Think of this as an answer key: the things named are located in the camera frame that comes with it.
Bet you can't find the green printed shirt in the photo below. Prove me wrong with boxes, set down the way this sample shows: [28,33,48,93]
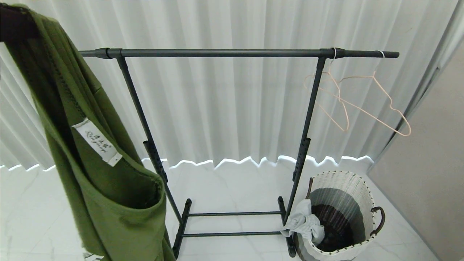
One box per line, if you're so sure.
[0,4,176,261]

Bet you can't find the pink clothes hanger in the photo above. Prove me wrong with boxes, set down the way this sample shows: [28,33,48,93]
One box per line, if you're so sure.
[339,54,412,137]
[304,58,350,133]

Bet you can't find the black clothes rack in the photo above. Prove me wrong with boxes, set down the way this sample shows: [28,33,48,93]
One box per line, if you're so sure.
[79,47,400,258]

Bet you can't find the white laundry basket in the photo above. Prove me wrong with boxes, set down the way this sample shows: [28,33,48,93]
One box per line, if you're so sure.
[293,170,386,261]

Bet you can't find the pale grey shorts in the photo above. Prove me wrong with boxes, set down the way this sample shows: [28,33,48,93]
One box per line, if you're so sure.
[280,199,326,246]

